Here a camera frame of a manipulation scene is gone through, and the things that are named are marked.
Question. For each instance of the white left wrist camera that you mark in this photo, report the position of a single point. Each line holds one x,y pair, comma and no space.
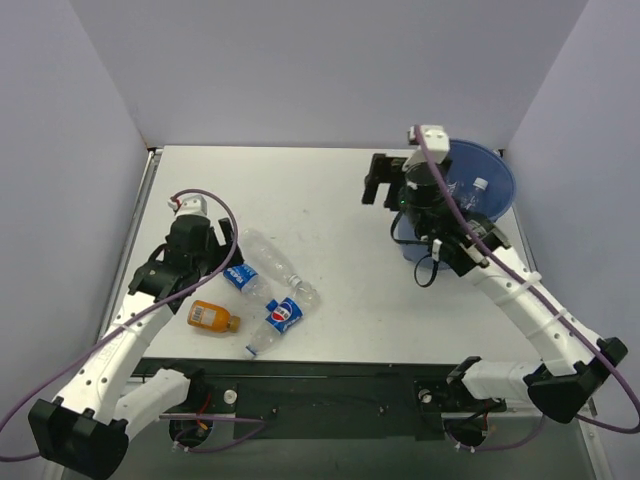
195,205

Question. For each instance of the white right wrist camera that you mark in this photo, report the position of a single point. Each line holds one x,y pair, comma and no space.
435,139

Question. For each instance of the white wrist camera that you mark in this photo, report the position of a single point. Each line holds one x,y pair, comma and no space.
435,139
195,205

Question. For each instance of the clear bottle white cap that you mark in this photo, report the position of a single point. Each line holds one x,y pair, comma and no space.
469,197

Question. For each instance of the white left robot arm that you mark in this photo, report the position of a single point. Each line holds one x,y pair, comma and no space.
88,425

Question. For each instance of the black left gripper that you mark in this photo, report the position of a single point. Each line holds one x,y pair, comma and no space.
220,240

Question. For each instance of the small Pepsi bottle blue cap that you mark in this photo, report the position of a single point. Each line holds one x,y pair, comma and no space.
251,285

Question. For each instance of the blue plastic bin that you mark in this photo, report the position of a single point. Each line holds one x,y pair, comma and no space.
465,162

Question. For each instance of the large Pepsi bottle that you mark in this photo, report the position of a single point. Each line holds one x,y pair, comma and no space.
302,301

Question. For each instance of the orange juice bottle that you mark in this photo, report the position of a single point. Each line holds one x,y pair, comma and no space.
212,318

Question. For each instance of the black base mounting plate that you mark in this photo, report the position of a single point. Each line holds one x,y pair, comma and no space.
315,400

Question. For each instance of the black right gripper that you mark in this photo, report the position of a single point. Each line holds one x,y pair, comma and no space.
392,176

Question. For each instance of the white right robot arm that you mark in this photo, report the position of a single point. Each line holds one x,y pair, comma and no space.
574,361

